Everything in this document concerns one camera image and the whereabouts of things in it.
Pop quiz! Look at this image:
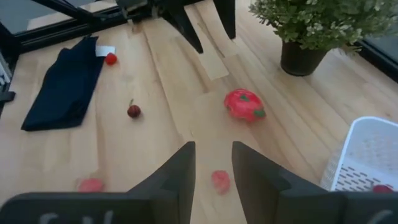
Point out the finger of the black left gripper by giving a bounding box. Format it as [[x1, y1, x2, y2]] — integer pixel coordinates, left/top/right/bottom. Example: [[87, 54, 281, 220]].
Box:
[[161, 4, 205, 54], [213, 0, 236, 40]]

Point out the small red toy berry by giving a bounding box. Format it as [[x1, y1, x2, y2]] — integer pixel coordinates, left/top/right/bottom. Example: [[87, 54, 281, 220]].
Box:
[[104, 52, 118, 66]]

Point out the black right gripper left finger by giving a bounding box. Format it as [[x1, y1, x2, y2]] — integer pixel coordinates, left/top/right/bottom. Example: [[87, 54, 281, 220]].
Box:
[[0, 141, 197, 224]]

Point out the dark red toy cherry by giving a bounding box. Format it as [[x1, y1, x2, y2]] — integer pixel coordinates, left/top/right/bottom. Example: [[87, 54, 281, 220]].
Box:
[[126, 98, 142, 119]]

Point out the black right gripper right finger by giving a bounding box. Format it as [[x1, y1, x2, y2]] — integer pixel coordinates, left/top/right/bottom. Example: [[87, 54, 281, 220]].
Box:
[[231, 141, 398, 224]]

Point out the navy folded cloth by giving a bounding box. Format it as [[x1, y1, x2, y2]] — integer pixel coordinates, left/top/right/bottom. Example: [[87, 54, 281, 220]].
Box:
[[21, 35, 116, 132]]

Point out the pink toy raspberry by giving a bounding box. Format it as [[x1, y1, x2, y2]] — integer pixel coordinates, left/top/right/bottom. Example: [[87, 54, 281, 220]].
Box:
[[76, 177, 105, 193], [211, 169, 231, 196]]

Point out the green potted plant black pot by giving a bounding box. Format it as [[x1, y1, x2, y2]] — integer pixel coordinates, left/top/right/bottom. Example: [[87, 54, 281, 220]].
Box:
[[248, 0, 398, 77]]

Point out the red toy strawberry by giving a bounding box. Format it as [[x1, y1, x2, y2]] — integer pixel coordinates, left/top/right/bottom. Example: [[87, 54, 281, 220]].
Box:
[[372, 184, 394, 194]]

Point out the white perforated plastic basket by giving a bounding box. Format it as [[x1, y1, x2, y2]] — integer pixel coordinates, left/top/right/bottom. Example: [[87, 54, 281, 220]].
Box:
[[319, 116, 398, 193]]

